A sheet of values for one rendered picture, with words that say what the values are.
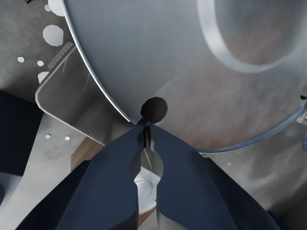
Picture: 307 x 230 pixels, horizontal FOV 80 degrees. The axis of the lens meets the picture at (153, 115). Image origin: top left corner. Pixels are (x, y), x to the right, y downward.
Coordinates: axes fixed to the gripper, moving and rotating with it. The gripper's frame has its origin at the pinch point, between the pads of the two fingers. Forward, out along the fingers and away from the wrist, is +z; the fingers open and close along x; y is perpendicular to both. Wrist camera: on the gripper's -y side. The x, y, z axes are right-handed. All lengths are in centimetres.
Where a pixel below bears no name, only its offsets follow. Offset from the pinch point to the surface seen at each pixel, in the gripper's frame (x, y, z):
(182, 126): 3.0, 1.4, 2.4
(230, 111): 7.7, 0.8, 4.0
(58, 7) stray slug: -9.4, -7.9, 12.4
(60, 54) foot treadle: -30, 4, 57
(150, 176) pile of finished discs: 1, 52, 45
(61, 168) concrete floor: -48, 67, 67
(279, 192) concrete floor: 157, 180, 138
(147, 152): 0.0, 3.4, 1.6
